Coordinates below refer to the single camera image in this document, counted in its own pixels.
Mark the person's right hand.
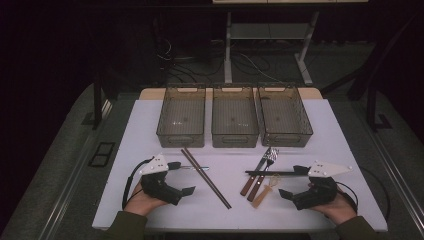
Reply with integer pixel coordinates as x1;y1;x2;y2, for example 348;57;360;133
311;186;358;225

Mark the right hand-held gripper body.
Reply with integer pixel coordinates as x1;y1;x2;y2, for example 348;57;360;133
290;160;354;211

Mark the black metal stand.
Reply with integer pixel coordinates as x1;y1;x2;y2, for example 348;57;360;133
346;9;424;133
91;71;118;131

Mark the amber plastic spoon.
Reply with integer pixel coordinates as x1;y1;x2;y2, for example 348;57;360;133
251;174;282;209

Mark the clear smoky plastic bin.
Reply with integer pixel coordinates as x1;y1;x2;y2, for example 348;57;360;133
256;82;314;148
155;83;207;149
211;83;260;149

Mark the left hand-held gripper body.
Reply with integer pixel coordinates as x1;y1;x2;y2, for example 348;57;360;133
139;153;184;206

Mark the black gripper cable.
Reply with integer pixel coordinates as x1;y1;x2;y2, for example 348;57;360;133
334;165;391;223
121;158;154;210

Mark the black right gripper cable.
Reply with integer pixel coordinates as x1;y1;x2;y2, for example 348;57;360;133
334;165;391;223

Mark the white floor cable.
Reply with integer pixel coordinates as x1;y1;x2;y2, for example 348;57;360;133
239;52;285;84

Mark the knife with wooden handle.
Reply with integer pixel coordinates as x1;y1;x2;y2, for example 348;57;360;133
239;147;272;197

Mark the black chopstick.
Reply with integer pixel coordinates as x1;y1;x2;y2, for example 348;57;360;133
245;172;298;177
244;170;298;174

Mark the brown wooden chopstick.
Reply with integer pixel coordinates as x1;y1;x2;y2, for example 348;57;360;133
183;147;232;208
180;149;230;210

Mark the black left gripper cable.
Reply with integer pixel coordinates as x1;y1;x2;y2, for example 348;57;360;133
121;158;154;210

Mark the metal floor rail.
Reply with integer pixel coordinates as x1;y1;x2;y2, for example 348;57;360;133
359;108;424;231
34;98;114;240

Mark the white metal desk frame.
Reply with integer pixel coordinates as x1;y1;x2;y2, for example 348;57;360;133
212;0;369;86

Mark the person's left hand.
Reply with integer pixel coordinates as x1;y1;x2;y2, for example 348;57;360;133
123;181;168;217

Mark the fork with wooden handle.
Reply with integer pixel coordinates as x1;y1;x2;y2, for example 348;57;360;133
246;148;280;203

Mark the bundle of black floor cables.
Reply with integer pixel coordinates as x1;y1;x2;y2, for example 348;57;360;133
154;36;288;84

